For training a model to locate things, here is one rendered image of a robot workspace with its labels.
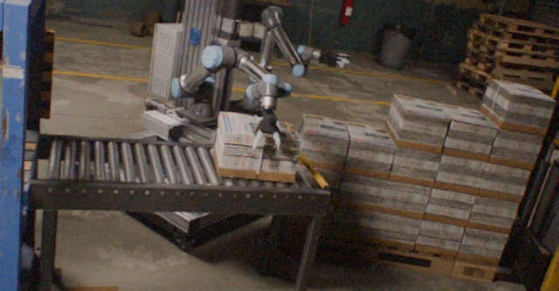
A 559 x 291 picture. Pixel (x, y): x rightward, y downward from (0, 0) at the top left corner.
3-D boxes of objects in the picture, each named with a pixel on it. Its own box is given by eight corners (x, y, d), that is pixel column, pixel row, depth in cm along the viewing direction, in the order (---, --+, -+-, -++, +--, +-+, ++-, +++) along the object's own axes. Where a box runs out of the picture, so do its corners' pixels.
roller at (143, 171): (142, 151, 293) (143, 142, 292) (151, 193, 252) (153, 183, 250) (133, 150, 291) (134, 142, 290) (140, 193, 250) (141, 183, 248)
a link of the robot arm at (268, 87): (272, 79, 272) (282, 76, 265) (270, 101, 270) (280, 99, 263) (258, 75, 268) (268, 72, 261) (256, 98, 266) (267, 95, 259)
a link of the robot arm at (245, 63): (240, 63, 317) (289, 104, 284) (223, 63, 310) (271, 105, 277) (245, 44, 312) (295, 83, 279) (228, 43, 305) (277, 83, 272)
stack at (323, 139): (279, 220, 411) (301, 112, 384) (436, 246, 417) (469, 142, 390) (279, 248, 374) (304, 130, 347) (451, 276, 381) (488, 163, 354)
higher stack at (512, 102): (435, 246, 417) (488, 77, 375) (474, 252, 419) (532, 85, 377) (449, 276, 381) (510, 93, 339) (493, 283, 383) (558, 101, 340)
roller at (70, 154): (76, 148, 282) (77, 138, 281) (73, 190, 241) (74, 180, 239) (65, 147, 281) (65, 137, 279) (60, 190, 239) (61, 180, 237)
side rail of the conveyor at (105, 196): (321, 210, 283) (327, 189, 279) (326, 216, 279) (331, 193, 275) (29, 204, 238) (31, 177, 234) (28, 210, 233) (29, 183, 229)
